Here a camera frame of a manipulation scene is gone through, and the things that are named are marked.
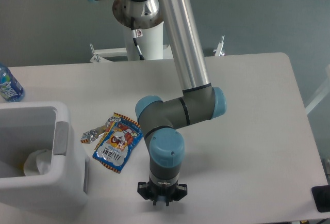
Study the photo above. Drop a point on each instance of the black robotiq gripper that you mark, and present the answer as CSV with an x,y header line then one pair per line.
x,y
173,191

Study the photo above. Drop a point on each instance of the blue labelled drink bottle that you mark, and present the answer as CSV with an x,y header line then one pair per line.
x,y
11,89

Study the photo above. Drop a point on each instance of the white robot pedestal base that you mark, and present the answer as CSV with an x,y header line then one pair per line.
x,y
140,42

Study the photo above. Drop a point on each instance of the blue snack wrapper bag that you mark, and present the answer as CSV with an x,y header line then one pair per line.
x,y
117,138

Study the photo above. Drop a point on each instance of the white plastic trash can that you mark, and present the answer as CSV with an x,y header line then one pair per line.
x,y
30,126

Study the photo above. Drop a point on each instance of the black device at table edge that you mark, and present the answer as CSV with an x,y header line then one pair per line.
x,y
321,197

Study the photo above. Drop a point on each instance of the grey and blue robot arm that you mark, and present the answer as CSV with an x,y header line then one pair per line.
x,y
197,100

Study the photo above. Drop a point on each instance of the crumpled white tissue paper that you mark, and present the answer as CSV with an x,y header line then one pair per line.
x,y
38,163

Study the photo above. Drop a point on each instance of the white table frame leg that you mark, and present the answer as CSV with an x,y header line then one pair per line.
x,y
318,95

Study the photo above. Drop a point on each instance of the crushed clear plastic bottle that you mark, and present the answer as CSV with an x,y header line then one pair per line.
x,y
161,199

